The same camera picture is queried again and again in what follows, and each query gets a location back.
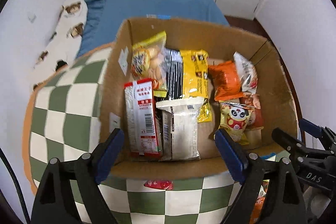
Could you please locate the black snack packet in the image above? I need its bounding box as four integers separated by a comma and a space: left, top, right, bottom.
163, 48, 184, 101

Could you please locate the cardboard box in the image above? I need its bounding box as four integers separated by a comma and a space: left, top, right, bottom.
101, 17, 300, 178

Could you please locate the large yellow snack packet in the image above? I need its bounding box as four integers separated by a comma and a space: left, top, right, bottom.
180, 49, 213, 123

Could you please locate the small red snack packet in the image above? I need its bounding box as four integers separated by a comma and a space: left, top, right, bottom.
143, 179, 174, 190

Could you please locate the wide white snack packet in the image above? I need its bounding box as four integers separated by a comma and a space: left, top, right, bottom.
156, 97, 205, 161

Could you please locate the yellow biscuit ball packet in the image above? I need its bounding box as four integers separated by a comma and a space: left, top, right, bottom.
131, 31, 168, 97

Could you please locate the orange snack packet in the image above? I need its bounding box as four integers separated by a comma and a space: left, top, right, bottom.
249, 185, 269, 224
208, 60, 244, 102

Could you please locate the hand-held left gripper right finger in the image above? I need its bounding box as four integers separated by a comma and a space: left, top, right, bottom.
214, 128, 307, 224

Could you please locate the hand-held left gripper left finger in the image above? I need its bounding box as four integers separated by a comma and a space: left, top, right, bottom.
31, 128, 125, 224

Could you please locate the white bear print pillow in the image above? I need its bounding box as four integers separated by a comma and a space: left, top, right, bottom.
33, 0, 88, 90

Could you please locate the slim red white packet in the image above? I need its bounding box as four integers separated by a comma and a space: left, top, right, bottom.
124, 78, 163, 160

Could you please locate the yellow panda print packet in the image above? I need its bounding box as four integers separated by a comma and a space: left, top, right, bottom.
218, 101, 256, 146

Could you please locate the blue bed sheet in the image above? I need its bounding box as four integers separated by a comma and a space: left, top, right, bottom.
76, 0, 230, 59

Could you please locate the white red snack packet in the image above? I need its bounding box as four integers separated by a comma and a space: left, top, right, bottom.
233, 51, 259, 93

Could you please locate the black cable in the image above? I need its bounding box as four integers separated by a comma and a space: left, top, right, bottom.
0, 148, 30, 224

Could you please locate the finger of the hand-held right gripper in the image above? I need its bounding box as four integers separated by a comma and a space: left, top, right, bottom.
272, 128, 310, 159
299, 118, 336, 151

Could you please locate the brown red snack packet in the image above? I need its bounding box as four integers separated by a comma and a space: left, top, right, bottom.
240, 93, 264, 130

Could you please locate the green white checkered mat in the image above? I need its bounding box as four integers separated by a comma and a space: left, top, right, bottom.
22, 42, 265, 224

